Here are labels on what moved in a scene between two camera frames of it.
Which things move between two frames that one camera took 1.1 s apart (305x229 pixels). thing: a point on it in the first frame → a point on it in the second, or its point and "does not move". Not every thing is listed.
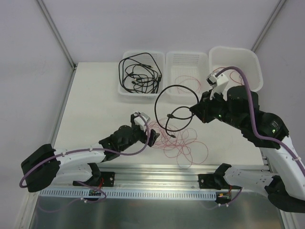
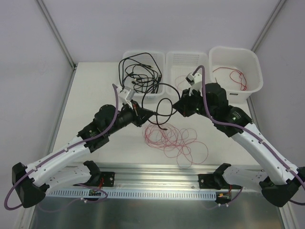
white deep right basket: x=245 y=58 does not move
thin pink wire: x=179 y=143 does not move
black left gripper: x=147 y=136 → x=138 y=113
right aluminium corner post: x=269 y=22 does not move
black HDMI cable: x=170 y=115 → x=156 y=113
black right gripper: x=203 y=110 → x=187 y=105
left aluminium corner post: x=57 y=33 does not move
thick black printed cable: x=159 y=76 does not move
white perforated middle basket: x=189 y=68 does not move
